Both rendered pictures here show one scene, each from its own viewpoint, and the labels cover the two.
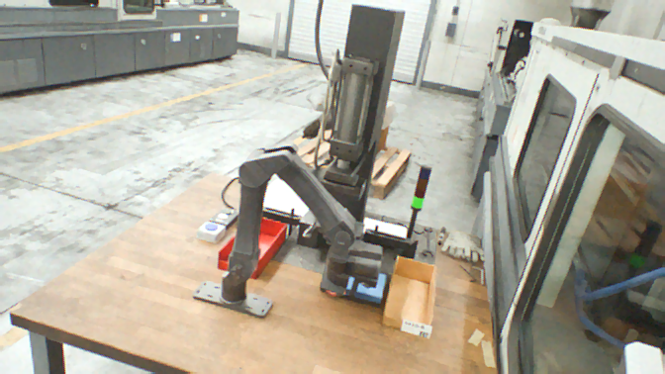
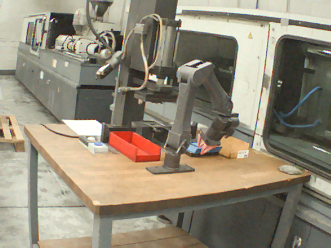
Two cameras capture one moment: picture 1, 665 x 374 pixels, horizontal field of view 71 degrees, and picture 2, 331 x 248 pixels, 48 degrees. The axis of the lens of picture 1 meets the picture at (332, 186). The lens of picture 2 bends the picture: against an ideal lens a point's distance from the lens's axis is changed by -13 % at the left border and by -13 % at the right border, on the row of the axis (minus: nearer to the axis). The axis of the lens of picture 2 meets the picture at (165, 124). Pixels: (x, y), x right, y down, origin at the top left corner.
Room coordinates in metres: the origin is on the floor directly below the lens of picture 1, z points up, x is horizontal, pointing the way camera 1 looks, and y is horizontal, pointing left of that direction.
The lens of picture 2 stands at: (-0.12, 1.38, 1.43)
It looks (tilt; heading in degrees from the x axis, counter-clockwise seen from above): 12 degrees down; 315
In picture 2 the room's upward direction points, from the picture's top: 8 degrees clockwise
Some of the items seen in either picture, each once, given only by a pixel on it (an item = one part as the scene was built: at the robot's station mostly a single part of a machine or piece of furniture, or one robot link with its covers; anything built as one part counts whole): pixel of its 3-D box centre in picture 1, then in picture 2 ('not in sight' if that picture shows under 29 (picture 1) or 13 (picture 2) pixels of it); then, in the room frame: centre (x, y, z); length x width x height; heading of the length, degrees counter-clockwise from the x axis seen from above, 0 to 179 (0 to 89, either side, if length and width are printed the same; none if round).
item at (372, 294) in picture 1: (371, 283); (206, 144); (1.11, -0.16, 0.93); 0.15 x 0.07 x 0.03; 171
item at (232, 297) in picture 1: (234, 288); (172, 161); (0.98, 0.21, 0.94); 0.20 x 0.07 x 0.08; 80
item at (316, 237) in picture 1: (331, 234); (153, 133); (1.34, -0.02, 0.94); 0.20 x 0.10 x 0.07; 80
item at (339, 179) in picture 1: (345, 146); (150, 73); (1.42, -0.02, 1.22); 0.26 x 0.18 x 0.30; 170
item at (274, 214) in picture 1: (280, 219); (121, 131); (1.38, 0.16, 0.95); 0.15 x 0.03 x 0.10; 80
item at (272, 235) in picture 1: (254, 244); (134, 146); (1.22, 0.20, 0.93); 0.25 x 0.12 x 0.06; 170
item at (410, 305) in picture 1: (412, 294); (223, 144); (1.10, -0.27, 0.93); 0.25 x 0.13 x 0.08; 170
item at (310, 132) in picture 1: (330, 119); (113, 62); (1.64, 0.05, 1.25); 0.19 x 0.07 x 0.19; 80
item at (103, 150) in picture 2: (211, 235); (97, 151); (1.27, 0.36, 0.90); 0.07 x 0.07 x 0.06; 80
